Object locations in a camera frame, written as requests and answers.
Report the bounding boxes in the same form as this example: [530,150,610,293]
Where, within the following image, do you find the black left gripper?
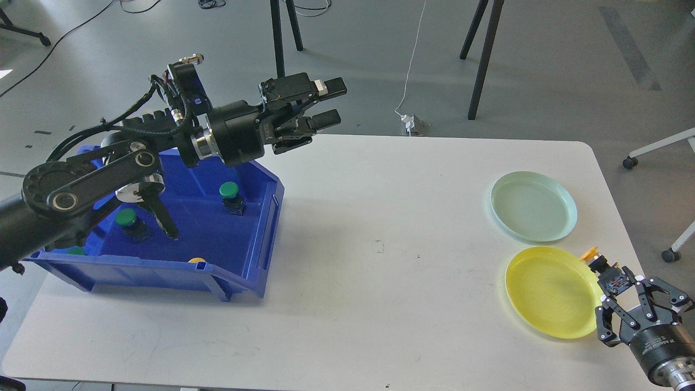
[189,73,347,167]

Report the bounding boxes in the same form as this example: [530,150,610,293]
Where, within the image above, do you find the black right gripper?
[594,276,694,389]

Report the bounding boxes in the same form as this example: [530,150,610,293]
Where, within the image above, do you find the yellow push button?
[580,247,635,298]

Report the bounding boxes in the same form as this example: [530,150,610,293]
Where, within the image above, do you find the green push button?
[115,208,152,243]
[218,181,247,216]

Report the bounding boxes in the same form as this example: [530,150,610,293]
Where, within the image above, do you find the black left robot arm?
[1,54,347,274]

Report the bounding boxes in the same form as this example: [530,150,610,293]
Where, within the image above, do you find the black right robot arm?
[595,275,694,390]

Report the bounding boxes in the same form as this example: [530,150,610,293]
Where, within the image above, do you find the yellow plate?
[504,247,603,339]

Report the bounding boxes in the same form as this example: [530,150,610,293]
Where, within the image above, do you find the light green plate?
[489,171,578,243]

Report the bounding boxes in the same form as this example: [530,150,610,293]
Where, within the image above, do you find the green button at bin corner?
[66,247,85,256]

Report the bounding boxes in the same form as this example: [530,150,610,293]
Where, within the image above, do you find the white power adapter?
[400,115,425,137]

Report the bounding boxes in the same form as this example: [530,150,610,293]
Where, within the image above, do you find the black stand legs left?
[269,0,305,79]

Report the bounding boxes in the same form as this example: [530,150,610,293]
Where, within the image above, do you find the black stand legs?
[459,1,505,121]
[269,0,305,79]

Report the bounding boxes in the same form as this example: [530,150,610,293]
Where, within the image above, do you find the black stand legs right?
[459,1,505,121]

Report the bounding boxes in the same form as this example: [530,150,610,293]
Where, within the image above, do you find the black tripod foot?
[0,8,52,47]

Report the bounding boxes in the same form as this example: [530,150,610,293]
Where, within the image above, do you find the white cable on floor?
[394,0,428,116]

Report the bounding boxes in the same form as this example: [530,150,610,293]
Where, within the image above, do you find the black floor cable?
[0,0,163,98]

